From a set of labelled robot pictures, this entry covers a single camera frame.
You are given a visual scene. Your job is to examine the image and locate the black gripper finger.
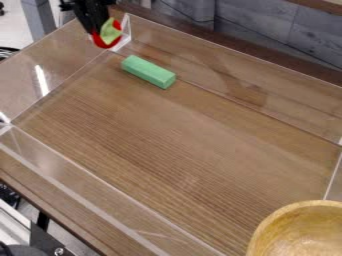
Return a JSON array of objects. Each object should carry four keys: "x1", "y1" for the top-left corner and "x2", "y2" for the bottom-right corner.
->
[{"x1": 73, "y1": 0, "x2": 113, "y2": 34}]

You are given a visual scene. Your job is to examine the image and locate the red plush strawberry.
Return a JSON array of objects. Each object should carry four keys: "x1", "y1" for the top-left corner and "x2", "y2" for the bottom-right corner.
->
[{"x1": 91, "y1": 18, "x2": 122, "y2": 49}]

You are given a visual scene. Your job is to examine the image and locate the green rectangular block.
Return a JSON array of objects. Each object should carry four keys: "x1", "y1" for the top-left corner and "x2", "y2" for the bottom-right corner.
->
[{"x1": 122, "y1": 55, "x2": 177, "y2": 89}]

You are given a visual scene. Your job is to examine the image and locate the clear acrylic tray walls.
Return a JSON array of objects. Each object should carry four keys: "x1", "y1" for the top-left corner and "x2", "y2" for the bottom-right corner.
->
[{"x1": 0, "y1": 18, "x2": 342, "y2": 256}]

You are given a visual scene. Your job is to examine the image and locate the black table leg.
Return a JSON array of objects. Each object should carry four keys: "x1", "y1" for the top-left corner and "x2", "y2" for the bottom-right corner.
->
[{"x1": 36, "y1": 212, "x2": 50, "y2": 231}]

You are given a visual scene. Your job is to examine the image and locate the wooden bowl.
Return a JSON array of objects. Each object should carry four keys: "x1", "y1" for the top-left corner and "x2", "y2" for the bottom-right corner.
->
[{"x1": 246, "y1": 200, "x2": 342, "y2": 256}]

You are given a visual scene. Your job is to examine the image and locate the black metal bracket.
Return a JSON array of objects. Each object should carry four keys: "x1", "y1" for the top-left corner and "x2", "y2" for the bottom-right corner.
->
[{"x1": 30, "y1": 223, "x2": 77, "y2": 256}]

